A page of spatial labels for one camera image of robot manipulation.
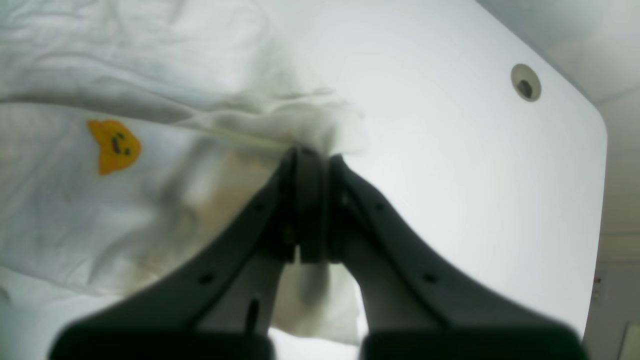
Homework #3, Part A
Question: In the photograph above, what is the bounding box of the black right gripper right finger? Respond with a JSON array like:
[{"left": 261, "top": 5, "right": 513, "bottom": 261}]
[{"left": 327, "top": 155, "right": 587, "bottom": 360}]

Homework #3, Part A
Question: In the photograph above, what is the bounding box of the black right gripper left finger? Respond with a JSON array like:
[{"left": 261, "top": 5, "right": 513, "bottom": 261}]
[{"left": 49, "top": 148, "right": 327, "bottom": 360}]

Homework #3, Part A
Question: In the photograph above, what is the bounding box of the white printed T-shirt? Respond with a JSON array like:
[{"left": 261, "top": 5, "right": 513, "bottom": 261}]
[{"left": 1, "top": 0, "right": 367, "bottom": 360}]

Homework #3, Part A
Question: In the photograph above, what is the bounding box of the right table cable grommet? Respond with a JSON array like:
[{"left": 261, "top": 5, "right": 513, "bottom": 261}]
[{"left": 510, "top": 63, "right": 542, "bottom": 102}]

